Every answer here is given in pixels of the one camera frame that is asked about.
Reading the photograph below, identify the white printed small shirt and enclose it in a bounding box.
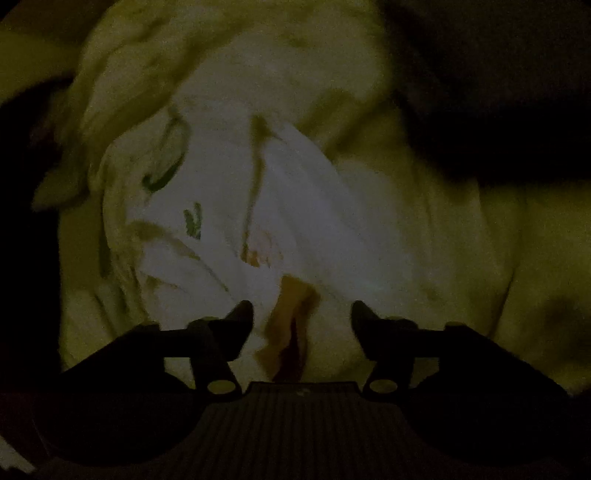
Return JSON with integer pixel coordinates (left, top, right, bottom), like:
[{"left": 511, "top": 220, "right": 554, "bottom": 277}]
[{"left": 96, "top": 100, "right": 408, "bottom": 383}]

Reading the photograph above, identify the leaf-patterned light bedsheet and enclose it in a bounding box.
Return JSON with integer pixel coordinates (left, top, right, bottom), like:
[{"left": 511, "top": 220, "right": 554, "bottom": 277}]
[{"left": 60, "top": 1, "right": 590, "bottom": 393}]

